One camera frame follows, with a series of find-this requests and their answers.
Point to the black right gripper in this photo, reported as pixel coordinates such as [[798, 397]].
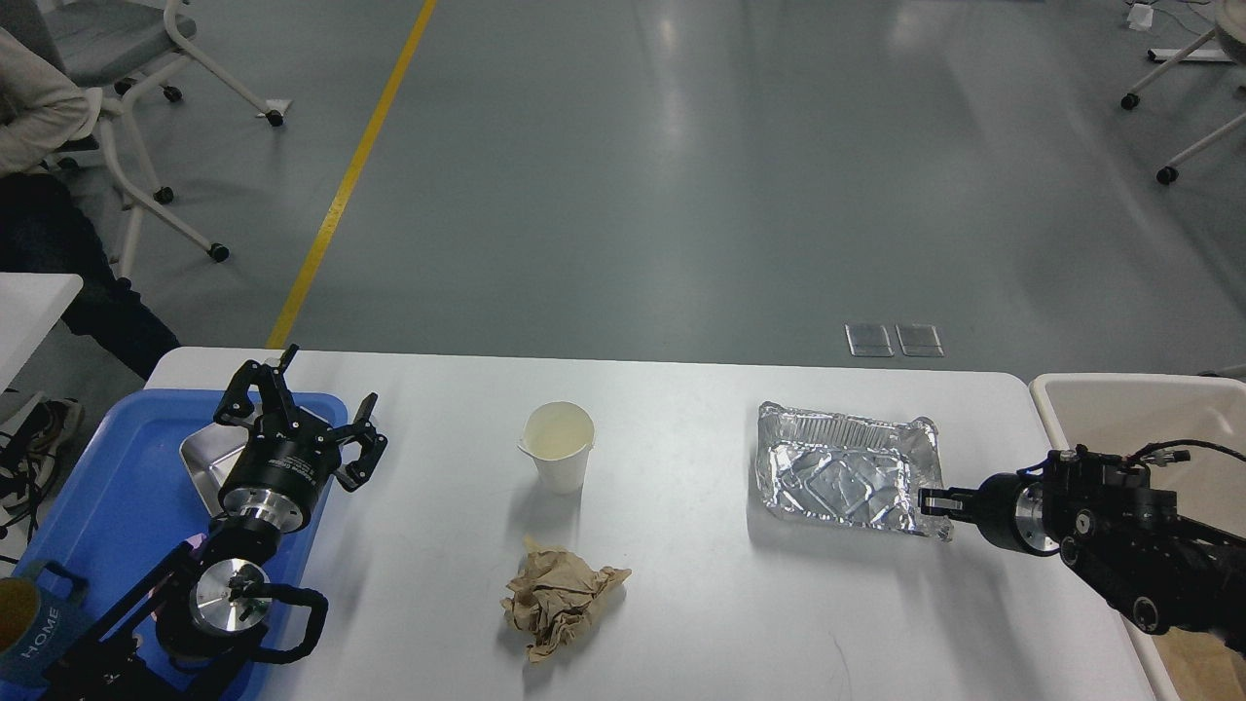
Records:
[[1006, 509]]

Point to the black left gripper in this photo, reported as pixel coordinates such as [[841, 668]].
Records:
[[289, 457]]

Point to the aluminium foil tray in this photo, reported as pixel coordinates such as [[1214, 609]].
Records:
[[849, 472]]

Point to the stainless steel rectangular container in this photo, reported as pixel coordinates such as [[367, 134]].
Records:
[[209, 456]]

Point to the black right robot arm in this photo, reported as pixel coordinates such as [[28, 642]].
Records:
[[1126, 539]]

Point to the right floor socket plate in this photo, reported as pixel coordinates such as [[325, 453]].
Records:
[[919, 340]]

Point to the floor socket plate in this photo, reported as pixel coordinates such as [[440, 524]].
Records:
[[869, 340], [919, 340]]

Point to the left floor socket plate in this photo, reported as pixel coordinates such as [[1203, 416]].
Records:
[[869, 340]]

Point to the blue plastic tray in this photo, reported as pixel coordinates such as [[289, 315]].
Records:
[[107, 487]]

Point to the white plastic bin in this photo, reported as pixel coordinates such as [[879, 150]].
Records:
[[1117, 413]]

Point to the white paper cup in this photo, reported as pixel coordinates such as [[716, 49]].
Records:
[[558, 437]]

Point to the small white side table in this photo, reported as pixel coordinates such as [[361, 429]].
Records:
[[31, 305]]

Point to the brown paper in bin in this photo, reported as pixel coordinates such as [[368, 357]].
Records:
[[1200, 667]]

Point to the crumpled brown paper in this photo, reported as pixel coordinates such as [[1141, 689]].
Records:
[[556, 597]]

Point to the seated person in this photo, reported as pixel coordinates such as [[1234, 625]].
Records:
[[42, 230]]

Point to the dark blue HOME mug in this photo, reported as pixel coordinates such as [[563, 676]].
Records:
[[42, 616]]

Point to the grey office chair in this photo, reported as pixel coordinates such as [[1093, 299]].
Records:
[[117, 51]]

